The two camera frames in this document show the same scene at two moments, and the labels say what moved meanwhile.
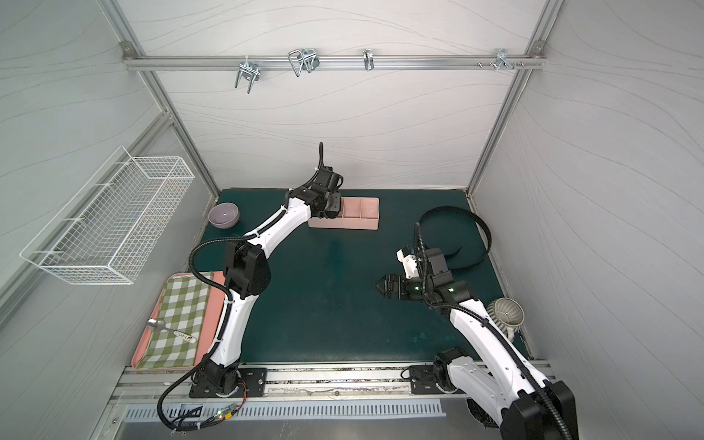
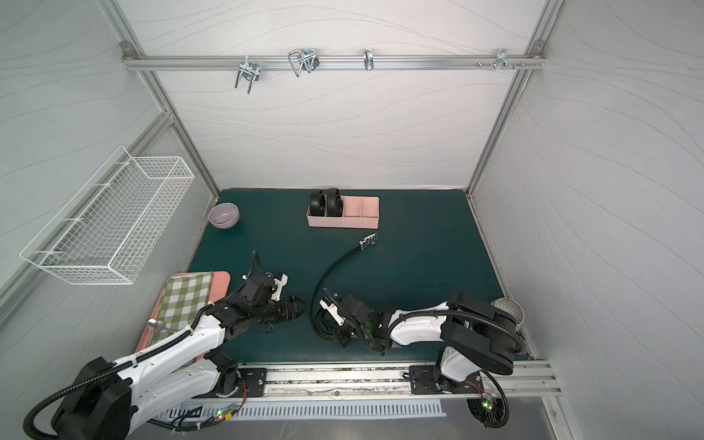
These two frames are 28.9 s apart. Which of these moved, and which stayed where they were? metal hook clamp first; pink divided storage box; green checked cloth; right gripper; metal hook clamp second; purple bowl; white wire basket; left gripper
Moved: left gripper; right gripper
Stayed: pink divided storage box; metal hook clamp second; purple bowl; metal hook clamp first; white wire basket; green checked cloth
